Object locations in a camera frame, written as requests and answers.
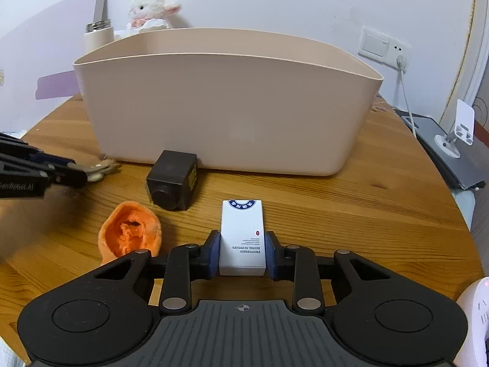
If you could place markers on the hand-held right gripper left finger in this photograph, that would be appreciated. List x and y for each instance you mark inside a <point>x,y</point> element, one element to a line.
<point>214,255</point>

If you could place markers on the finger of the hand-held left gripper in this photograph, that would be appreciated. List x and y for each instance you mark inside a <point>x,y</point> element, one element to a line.
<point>65,177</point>
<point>34,150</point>

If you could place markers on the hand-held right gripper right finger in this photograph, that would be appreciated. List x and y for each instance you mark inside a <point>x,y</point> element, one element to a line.
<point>272,256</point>

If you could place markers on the white cardboard box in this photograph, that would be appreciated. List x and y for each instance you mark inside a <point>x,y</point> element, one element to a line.
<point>242,237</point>

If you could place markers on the black cube box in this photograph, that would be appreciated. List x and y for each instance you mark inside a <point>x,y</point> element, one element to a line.
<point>172,181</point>

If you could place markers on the orange fuzzy sock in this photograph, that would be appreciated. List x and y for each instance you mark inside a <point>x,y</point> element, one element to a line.
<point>130,233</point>

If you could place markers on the lilac panel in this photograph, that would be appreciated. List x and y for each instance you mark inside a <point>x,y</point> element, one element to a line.
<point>46,46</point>

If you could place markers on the white thermos bottle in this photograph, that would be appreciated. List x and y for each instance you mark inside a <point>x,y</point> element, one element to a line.
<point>98,36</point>

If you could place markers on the beige plastic storage bin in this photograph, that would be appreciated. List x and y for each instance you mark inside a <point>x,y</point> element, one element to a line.
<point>229,111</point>

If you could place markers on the white cloth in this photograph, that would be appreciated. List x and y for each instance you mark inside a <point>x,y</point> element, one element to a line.
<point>9,355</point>

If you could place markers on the white plush lamb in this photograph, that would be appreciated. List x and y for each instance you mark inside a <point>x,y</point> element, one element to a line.
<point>151,9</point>

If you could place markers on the dark grey laptop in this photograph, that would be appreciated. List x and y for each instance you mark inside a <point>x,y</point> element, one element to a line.
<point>454,160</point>

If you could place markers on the white power strip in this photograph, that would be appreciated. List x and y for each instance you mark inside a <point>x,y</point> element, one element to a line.
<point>472,325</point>

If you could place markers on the white phone stand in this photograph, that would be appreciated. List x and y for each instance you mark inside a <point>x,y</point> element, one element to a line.
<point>458,128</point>

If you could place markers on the white wall switch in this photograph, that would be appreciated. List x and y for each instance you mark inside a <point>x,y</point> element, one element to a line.
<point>373,44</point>

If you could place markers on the white wall socket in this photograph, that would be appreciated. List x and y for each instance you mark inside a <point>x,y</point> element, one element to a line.
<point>398,54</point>

